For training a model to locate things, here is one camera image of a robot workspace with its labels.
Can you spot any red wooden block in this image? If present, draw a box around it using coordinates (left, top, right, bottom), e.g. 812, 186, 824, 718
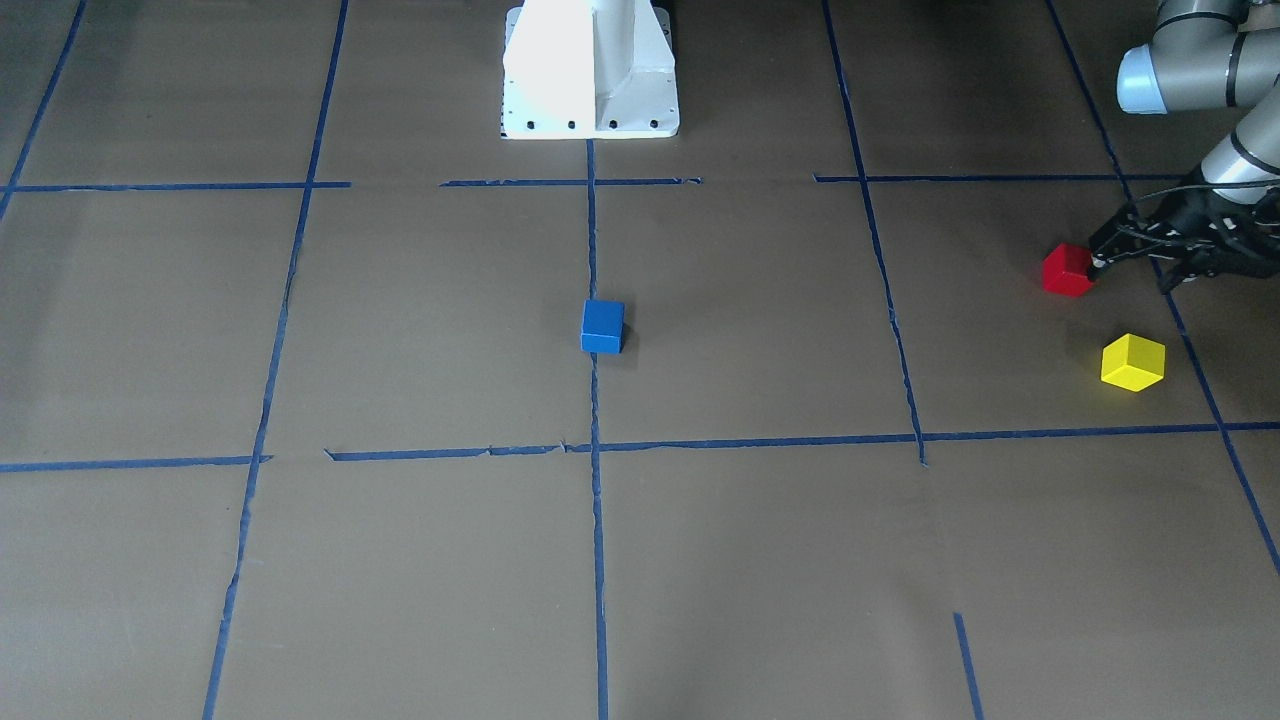
1041, 243, 1094, 297

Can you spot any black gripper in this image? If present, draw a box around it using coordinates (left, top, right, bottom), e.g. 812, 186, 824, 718
1088, 182, 1279, 295

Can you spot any blue wooden block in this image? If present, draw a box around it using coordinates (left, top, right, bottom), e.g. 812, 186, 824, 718
579, 299, 626, 355

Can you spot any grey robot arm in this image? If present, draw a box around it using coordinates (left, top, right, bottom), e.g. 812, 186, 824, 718
1087, 1, 1279, 293

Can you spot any brown paper table cover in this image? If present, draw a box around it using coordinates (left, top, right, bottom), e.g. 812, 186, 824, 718
3, 1, 1277, 719

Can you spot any yellow wooden block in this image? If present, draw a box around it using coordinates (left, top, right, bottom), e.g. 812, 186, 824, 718
1100, 333, 1167, 392

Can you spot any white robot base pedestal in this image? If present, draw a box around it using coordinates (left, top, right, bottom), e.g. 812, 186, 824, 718
500, 1, 681, 141

